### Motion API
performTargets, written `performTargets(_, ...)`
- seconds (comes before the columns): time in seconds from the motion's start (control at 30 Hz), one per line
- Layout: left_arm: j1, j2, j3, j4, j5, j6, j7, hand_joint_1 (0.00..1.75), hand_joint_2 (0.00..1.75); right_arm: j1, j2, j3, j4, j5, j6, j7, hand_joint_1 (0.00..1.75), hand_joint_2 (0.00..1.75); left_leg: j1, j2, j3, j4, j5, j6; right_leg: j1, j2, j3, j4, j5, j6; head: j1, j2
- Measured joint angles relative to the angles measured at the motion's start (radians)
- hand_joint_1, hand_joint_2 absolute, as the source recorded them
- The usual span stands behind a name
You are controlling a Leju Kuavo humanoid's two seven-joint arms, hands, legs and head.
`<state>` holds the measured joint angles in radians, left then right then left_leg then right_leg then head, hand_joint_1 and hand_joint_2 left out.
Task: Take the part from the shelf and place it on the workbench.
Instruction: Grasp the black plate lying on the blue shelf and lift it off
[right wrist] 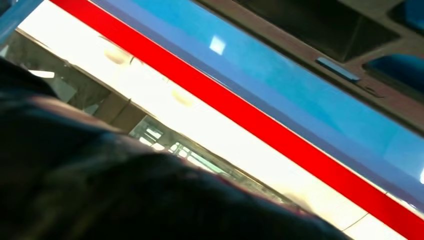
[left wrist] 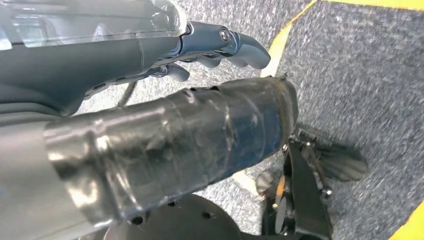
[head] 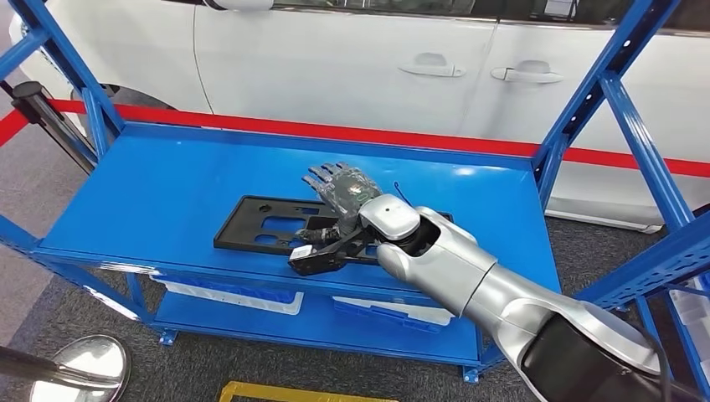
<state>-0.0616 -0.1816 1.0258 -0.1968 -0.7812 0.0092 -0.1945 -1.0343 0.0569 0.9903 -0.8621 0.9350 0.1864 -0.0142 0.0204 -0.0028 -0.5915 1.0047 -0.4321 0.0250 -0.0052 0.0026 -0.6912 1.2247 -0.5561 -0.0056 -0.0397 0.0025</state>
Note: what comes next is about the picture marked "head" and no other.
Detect black plastic panel part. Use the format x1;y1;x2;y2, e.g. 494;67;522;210
213;195;453;266

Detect white car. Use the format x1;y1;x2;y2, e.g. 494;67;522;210
8;0;710;235

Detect chrome stanchion post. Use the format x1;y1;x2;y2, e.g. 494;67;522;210
11;81;100;174
0;334;132;402

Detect yellow floor tape square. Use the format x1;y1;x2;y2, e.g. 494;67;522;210
219;381;399;402

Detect blue metal shelf rack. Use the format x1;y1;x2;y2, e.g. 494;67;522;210
635;277;710;398
0;0;710;385

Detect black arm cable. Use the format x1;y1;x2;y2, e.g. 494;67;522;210
615;307;675;402

